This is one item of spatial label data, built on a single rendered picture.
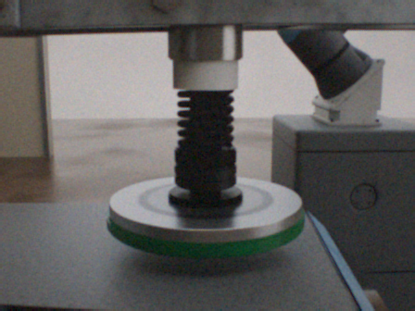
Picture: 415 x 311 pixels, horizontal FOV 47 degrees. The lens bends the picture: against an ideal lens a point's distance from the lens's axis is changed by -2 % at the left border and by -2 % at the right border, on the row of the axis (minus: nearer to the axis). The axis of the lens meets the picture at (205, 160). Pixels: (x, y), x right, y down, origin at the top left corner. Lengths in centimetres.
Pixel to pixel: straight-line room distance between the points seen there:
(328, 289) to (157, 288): 16
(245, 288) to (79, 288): 16
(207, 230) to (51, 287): 16
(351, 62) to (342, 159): 29
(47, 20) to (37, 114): 512
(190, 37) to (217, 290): 24
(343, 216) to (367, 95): 36
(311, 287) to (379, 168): 98
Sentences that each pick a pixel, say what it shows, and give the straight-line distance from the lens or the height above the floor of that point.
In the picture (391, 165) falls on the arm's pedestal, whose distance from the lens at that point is 144.
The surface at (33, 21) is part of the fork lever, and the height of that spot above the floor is 107.
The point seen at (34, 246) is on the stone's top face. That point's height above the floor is 83.
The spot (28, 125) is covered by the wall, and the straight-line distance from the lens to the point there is 561.
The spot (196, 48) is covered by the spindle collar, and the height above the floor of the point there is 105.
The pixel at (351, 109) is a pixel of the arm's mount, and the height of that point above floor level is 90.
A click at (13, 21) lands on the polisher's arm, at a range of 43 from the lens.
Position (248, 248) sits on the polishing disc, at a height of 86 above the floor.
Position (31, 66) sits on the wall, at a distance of 554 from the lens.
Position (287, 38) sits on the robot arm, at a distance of 149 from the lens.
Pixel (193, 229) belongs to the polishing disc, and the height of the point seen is 88.
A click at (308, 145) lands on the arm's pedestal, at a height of 81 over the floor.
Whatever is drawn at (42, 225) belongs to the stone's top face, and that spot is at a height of 83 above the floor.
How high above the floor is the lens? 103
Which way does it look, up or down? 12 degrees down
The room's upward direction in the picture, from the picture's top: straight up
